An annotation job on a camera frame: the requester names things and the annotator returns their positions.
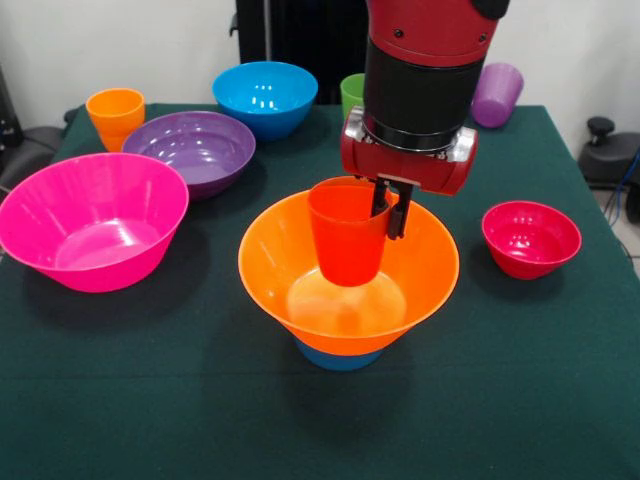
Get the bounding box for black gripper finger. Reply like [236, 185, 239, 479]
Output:
[370, 178, 390, 219]
[387, 183, 415, 240]

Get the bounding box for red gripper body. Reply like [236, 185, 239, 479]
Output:
[340, 130, 479, 197]

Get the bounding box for orange-red cup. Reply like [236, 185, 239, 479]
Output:
[306, 179, 401, 288]

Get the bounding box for purple cup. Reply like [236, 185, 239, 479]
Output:
[471, 62, 525, 129]

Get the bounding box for large orange bowl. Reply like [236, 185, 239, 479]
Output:
[238, 188, 460, 356]

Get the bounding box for small blue bowl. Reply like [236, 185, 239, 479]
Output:
[292, 337, 384, 372]

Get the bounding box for green cup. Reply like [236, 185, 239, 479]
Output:
[339, 73, 367, 110]

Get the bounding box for large blue bowl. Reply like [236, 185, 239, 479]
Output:
[212, 61, 320, 143]

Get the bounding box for small red bowl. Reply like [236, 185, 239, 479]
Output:
[481, 200, 583, 281]

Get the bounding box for purple bowl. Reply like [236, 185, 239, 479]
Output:
[121, 110, 257, 202]

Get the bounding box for yellow-orange cup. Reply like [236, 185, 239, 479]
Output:
[85, 88, 147, 154]

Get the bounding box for large pink bowl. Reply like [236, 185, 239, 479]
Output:
[0, 152, 190, 294]

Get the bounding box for dark green tablecloth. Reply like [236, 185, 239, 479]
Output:
[0, 102, 640, 480]

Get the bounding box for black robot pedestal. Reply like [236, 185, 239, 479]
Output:
[229, 0, 371, 106]

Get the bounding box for blue cable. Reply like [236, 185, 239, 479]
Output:
[604, 149, 640, 226]

